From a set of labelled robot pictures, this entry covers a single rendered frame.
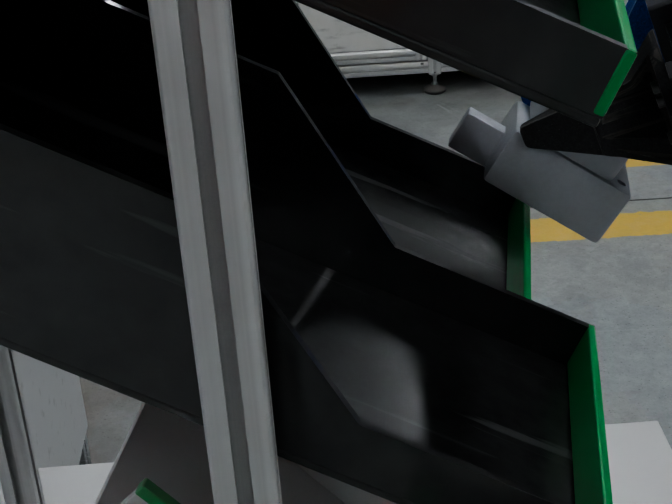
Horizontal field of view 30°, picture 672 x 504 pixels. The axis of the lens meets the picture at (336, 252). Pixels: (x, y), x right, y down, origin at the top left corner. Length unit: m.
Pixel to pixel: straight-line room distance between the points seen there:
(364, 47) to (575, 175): 3.76
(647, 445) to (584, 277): 2.09
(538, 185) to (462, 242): 0.05
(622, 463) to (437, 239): 0.47
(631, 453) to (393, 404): 0.61
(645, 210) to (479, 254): 2.90
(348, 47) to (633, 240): 1.43
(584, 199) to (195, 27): 0.31
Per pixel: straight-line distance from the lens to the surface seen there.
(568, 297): 3.05
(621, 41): 0.36
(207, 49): 0.33
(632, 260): 3.24
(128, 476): 0.50
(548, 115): 0.57
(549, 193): 0.60
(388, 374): 0.47
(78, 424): 2.32
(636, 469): 1.04
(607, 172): 0.59
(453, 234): 0.62
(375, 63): 4.35
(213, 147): 0.33
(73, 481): 1.07
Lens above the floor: 1.48
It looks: 27 degrees down
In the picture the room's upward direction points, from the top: 4 degrees counter-clockwise
